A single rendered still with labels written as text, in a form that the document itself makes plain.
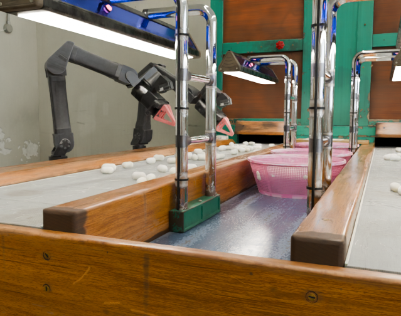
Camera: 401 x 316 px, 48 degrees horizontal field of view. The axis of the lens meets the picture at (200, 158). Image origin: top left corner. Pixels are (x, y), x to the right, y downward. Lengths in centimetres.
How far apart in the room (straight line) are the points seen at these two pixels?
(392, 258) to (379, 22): 187
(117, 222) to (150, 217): 10
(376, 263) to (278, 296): 10
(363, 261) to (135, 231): 37
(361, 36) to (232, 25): 65
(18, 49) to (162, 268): 346
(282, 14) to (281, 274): 200
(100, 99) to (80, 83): 24
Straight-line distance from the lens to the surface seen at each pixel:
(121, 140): 357
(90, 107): 371
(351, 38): 231
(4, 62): 376
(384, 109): 228
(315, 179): 75
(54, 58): 158
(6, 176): 102
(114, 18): 88
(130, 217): 70
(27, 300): 64
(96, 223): 63
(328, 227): 52
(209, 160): 95
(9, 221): 67
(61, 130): 158
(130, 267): 53
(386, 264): 49
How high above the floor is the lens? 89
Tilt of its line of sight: 5 degrees down
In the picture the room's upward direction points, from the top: straight up
